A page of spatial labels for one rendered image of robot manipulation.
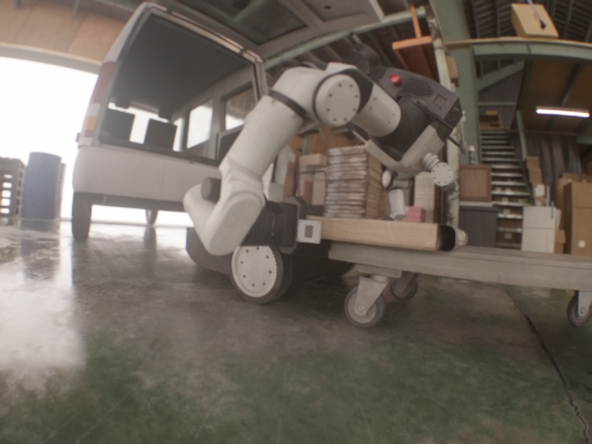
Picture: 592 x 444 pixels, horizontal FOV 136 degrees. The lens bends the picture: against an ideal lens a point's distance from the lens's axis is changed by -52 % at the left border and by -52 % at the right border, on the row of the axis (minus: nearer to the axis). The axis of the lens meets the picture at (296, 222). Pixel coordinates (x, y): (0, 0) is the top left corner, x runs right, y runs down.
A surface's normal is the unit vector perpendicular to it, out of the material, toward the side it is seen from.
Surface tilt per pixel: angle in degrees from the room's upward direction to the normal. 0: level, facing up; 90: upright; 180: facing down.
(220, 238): 122
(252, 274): 90
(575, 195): 90
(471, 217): 90
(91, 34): 90
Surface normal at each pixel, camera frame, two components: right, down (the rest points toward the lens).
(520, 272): -0.67, -0.06
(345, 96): 0.54, 0.56
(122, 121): 0.76, 0.11
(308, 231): -0.21, -0.02
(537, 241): -0.88, -0.07
